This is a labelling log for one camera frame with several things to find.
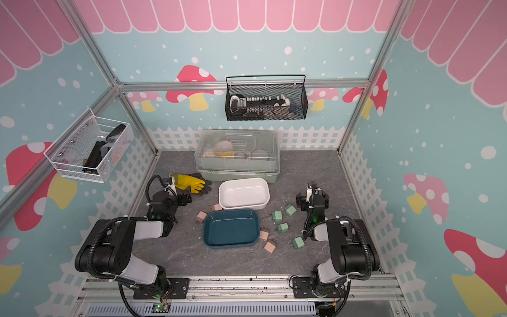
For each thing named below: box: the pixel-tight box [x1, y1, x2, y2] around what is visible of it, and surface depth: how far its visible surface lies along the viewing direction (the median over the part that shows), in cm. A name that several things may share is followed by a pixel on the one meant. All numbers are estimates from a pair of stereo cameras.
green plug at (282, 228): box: [277, 222, 289, 234], surface depth 89 cm
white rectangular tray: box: [217, 177, 271, 211], surface depth 101 cm
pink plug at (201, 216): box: [194, 210, 208, 224], surface depth 93 cm
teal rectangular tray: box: [203, 208, 261, 249], surface depth 91 cm
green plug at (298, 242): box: [291, 236, 305, 249], surface depth 85 cm
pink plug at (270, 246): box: [264, 239, 278, 254], surface depth 85 cm
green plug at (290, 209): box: [284, 203, 298, 216], surface depth 95 cm
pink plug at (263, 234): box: [259, 229, 269, 241], surface depth 87 cm
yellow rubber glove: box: [169, 173, 206, 195], surface depth 105 cm
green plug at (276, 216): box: [268, 210, 284, 222], surface depth 93 cm
